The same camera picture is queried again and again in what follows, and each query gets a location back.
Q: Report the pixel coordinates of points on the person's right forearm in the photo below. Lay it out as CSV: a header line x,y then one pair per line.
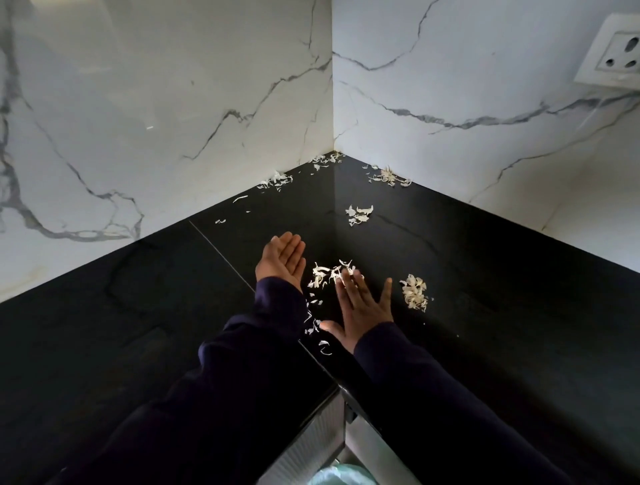
x,y
450,414

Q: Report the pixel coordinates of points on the teal waste bin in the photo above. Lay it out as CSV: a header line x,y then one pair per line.
x,y
342,474

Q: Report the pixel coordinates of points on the person's right hand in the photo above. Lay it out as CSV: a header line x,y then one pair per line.
x,y
360,312

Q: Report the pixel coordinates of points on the person's left hand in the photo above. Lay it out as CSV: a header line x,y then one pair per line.
x,y
280,260

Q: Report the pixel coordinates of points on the white wall socket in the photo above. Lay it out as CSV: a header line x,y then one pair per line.
x,y
612,55

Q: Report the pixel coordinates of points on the person's left forearm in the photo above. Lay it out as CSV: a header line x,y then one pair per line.
x,y
210,399

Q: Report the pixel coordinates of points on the white vegetable peels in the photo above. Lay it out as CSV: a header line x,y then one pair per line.
x,y
415,292

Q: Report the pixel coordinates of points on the white base cabinet door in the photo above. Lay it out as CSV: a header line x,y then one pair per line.
x,y
310,444

